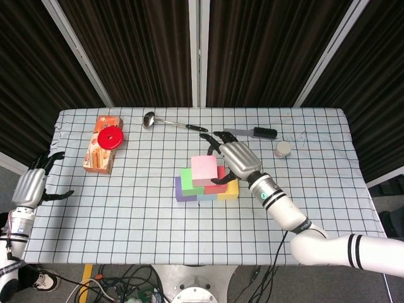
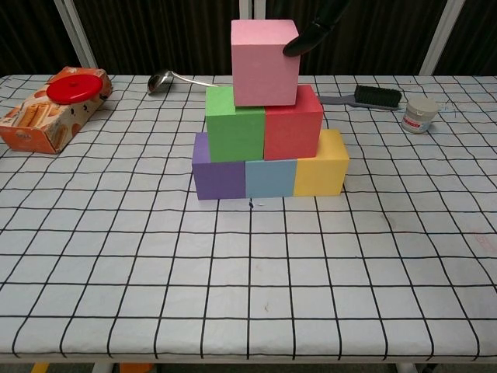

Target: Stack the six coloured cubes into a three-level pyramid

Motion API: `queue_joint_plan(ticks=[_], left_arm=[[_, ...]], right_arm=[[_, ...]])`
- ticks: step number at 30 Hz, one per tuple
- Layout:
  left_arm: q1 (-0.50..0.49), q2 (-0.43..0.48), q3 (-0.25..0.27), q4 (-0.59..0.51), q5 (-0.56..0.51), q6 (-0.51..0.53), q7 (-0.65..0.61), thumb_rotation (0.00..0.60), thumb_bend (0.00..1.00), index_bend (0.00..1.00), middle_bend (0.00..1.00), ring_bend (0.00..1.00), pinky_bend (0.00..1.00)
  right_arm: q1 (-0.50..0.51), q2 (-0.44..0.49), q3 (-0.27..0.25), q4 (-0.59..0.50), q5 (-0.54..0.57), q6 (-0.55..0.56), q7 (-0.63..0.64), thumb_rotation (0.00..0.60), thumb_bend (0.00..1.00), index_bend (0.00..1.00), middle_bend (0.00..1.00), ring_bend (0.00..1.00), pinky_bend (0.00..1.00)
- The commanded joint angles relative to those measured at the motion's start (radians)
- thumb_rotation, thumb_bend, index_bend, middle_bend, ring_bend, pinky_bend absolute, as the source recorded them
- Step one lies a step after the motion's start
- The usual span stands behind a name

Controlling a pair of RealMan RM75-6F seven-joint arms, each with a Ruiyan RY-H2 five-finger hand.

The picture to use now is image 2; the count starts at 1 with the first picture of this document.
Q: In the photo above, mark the white table frame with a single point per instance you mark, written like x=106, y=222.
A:
x=105, y=368

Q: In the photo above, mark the grey brush black bristles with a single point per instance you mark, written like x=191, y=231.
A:
x=372, y=96

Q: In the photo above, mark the white slanted frame post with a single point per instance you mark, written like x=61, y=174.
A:
x=76, y=35
x=442, y=35

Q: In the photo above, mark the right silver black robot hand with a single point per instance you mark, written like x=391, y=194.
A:
x=310, y=37

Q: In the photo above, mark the dark pleated curtain panel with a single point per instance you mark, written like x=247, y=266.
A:
x=27, y=35
x=369, y=35
x=163, y=35
x=477, y=23

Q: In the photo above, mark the green foam cube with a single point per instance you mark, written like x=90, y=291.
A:
x=235, y=136

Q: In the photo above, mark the orange snack box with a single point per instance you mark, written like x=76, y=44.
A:
x=35, y=128

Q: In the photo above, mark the pink foam cube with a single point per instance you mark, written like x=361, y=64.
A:
x=264, y=70

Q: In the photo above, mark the white black grid tablecloth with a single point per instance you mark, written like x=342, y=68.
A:
x=248, y=272

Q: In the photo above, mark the red round plastic lid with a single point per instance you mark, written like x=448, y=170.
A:
x=75, y=88

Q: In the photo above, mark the yellow foam cube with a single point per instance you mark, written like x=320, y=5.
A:
x=320, y=176

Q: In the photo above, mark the small white jar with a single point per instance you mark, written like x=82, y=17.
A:
x=419, y=116

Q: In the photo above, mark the red foam cube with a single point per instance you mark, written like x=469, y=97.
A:
x=291, y=132

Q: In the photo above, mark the light blue foam cube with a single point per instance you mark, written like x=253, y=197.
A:
x=271, y=178

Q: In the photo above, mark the purple foam cube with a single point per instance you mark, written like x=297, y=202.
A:
x=219, y=180

